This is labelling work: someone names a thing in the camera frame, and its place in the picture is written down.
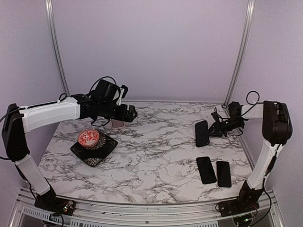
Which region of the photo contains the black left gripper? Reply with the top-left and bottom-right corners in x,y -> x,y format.
98,101 -> 137,122

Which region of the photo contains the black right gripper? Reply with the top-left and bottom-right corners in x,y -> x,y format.
205,117 -> 243,137

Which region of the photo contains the black phone case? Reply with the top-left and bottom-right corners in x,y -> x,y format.
195,120 -> 210,148

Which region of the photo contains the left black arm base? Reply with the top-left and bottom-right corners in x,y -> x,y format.
34,188 -> 75,216

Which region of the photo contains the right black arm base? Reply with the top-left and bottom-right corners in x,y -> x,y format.
216,185 -> 263,217

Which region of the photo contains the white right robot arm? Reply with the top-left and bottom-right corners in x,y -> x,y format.
208,100 -> 293,212

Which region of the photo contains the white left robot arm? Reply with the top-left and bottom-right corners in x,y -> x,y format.
1,92 -> 138,210

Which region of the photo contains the middle black smartphone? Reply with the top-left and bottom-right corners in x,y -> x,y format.
196,157 -> 217,185

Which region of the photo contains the black smartphone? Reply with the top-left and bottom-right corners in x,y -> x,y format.
196,157 -> 217,185
216,161 -> 232,188

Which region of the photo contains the red white patterned bowl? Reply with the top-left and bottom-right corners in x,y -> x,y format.
77,129 -> 99,148

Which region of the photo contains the rightmost black smartphone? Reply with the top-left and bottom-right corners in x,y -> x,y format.
216,161 -> 232,188

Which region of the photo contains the black square patterned plate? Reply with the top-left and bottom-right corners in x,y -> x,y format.
70,131 -> 118,167

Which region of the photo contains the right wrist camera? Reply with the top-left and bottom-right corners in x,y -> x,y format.
211,107 -> 222,122

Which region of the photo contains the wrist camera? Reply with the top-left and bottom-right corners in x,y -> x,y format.
116,85 -> 128,105
211,107 -> 222,122

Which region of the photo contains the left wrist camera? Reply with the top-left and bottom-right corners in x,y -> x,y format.
116,85 -> 128,105

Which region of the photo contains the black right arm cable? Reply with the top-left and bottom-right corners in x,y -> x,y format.
236,90 -> 260,123

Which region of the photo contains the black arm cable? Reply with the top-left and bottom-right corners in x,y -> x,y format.
0,76 -> 119,126
236,90 -> 260,123

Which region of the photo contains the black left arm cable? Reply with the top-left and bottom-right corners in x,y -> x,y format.
0,76 -> 119,126

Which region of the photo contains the right aluminium frame post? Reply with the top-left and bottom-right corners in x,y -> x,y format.
223,0 -> 256,106

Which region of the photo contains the aluminium frame post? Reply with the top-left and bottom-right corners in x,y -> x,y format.
45,0 -> 71,96
223,0 -> 256,106

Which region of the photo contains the front aluminium rail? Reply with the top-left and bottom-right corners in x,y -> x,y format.
8,188 -> 285,227

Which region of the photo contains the left aluminium frame post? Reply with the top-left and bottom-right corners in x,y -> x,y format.
45,0 -> 71,96

